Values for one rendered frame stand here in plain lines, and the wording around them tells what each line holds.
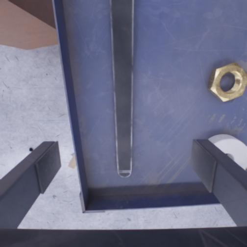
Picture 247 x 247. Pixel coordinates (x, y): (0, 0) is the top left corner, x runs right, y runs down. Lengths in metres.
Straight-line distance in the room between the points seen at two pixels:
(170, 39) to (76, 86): 0.14
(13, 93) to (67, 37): 1.10
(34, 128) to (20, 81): 0.32
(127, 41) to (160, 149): 0.16
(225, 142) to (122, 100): 0.16
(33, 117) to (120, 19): 1.13
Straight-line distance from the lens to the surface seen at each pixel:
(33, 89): 1.27
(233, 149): 0.30
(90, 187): 0.32
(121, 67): 0.24
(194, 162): 0.17
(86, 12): 0.27
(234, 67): 0.28
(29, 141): 1.39
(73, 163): 1.34
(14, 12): 0.67
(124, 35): 0.24
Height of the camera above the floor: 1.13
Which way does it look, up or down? 74 degrees down
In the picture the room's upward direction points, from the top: 179 degrees counter-clockwise
